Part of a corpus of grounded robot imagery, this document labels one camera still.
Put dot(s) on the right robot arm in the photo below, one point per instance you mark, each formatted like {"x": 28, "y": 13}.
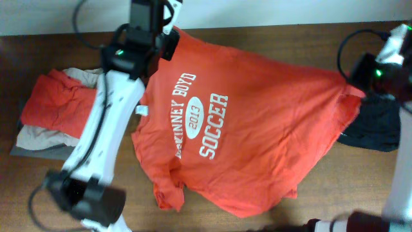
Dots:
{"x": 385, "y": 76}

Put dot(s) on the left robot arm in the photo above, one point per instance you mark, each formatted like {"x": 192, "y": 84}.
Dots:
{"x": 82, "y": 188}

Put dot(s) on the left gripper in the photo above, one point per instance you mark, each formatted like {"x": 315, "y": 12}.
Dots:
{"x": 172, "y": 41}

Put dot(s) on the folded grey garment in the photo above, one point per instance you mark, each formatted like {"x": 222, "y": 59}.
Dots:
{"x": 42, "y": 153}

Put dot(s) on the red soccer t-shirt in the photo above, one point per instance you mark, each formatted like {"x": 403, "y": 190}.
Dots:
{"x": 238, "y": 128}

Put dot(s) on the folded beige garment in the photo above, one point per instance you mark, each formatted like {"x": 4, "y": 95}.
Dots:
{"x": 58, "y": 109}

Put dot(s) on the folded red shirt on stack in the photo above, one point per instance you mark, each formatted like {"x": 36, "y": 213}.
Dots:
{"x": 59, "y": 103}

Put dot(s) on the black garment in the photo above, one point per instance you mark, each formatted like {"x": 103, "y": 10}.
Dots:
{"x": 377, "y": 126}

